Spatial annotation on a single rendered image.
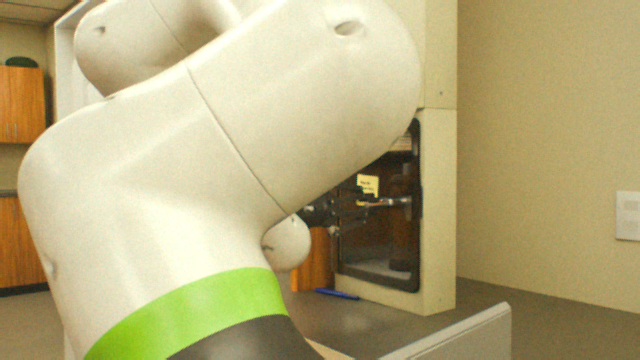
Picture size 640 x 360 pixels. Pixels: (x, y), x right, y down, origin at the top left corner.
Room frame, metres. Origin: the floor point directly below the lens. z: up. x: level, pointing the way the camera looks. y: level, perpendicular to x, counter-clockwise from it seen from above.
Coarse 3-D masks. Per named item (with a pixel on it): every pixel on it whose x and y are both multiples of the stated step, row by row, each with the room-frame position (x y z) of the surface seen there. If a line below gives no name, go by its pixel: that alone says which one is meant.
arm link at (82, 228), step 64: (64, 128) 0.36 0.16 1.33; (128, 128) 0.34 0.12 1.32; (192, 128) 0.34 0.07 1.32; (64, 192) 0.34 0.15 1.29; (128, 192) 0.33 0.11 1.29; (192, 192) 0.34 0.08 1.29; (256, 192) 0.35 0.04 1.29; (64, 256) 0.33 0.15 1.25; (128, 256) 0.31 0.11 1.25; (192, 256) 0.32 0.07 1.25; (256, 256) 0.35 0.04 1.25; (64, 320) 0.33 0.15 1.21; (128, 320) 0.30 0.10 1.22; (192, 320) 0.30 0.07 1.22
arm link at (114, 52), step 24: (120, 0) 0.70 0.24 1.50; (144, 0) 0.70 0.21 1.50; (96, 24) 0.69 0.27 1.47; (120, 24) 0.69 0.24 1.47; (144, 24) 0.69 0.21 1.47; (96, 48) 0.69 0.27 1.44; (120, 48) 0.69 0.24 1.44; (144, 48) 0.70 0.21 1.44; (168, 48) 0.71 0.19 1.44; (96, 72) 0.70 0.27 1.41; (120, 72) 0.70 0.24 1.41; (144, 72) 0.71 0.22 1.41
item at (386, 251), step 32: (416, 128) 1.26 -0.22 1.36; (384, 160) 1.34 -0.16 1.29; (416, 160) 1.26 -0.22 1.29; (352, 192) 1.44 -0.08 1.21; (384, 192) 1.34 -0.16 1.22; (416, 192) 1.26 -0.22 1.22; (384, 224) 1.34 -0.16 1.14; (416, 224) 1.26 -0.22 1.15; (352, 256) 1.44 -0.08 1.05; (384, 256) 1.34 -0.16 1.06; (416, 256) 1.26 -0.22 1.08; (416, 288) 1.26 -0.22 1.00
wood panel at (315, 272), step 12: (312, 228) 1.53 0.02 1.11; (324, 228) 1.56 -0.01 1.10; (312, 240) 1.53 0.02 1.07; (324, 240) 1.56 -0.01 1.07; (312, 252) 1.53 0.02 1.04; (324, 252) 1.56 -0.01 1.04; (312, 264) 1.53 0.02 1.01; (324, 264) 1.56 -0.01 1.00; (300, 276) 1.51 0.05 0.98; (312, 276) 1.53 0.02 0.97; (324, 276) 1.56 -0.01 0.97; (300, 288) 1.50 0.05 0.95; (312, 288) 1.53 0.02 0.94
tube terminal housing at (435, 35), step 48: (384, 0) 1.36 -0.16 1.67; (432, 0) 1.27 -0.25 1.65; (432, 48) 1.27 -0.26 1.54; (432, 96) 1.28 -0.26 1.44; (432, 144) 1.28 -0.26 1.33; (432, 192) 1.28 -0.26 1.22; (432, 240) 1.28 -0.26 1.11; (336, 288) 1.51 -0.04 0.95; (384, 288) 1.36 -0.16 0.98; (432, 288) 1.28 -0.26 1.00
